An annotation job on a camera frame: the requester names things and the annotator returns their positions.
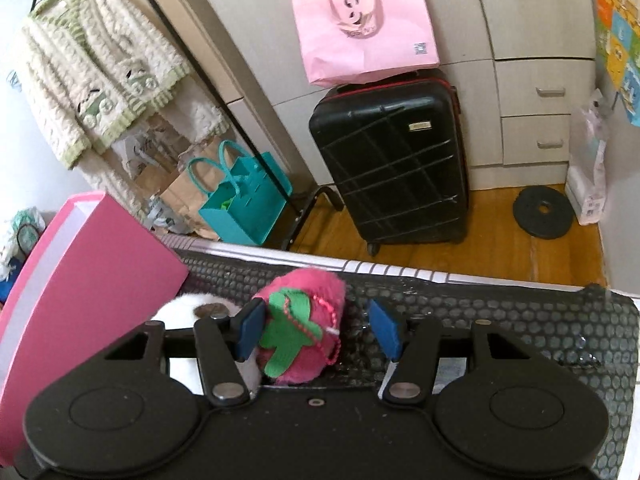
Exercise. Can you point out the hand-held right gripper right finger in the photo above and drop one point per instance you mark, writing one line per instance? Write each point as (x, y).
(385, 329)

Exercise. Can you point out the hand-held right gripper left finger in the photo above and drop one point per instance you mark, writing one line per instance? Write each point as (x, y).
(250, 329)

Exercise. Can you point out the pink strawberry plush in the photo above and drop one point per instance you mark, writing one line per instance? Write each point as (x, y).
(305, 290)

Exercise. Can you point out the pink cardboard box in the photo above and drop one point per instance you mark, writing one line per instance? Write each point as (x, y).
(100, 270)

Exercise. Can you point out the white plush toy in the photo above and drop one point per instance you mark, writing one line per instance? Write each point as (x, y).
(175, 307)

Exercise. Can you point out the black bubble wrap mat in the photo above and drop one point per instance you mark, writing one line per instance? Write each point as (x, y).
(500, 310)

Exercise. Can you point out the teal tote bag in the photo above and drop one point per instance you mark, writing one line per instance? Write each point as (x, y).
(245, 210)

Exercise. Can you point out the black clothes rack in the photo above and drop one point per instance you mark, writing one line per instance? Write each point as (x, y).
(300, 220)

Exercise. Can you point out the brown paper bag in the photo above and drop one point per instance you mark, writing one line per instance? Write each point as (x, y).
(182, 195)

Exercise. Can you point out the black suitcase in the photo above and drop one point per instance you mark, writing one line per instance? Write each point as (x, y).
(390, 160)

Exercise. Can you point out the black weight plate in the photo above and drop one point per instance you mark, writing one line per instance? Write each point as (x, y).
(530, 220)

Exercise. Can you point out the white plastic bag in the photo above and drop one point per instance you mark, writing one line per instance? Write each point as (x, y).
(135, 155)

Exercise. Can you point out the white plastic pack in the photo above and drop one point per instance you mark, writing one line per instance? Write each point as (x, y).
(590, 185)

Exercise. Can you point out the pink tote bag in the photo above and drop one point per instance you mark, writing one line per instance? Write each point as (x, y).
(360, 55)

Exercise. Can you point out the cream green fleece pajamas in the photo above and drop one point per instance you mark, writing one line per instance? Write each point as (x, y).
(75, 60)

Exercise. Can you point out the beige wooden wardrobe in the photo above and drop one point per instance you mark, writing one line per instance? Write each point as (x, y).
(525, 10)

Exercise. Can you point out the colourful paper gift bag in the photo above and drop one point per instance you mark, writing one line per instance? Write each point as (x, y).
(620, 35)

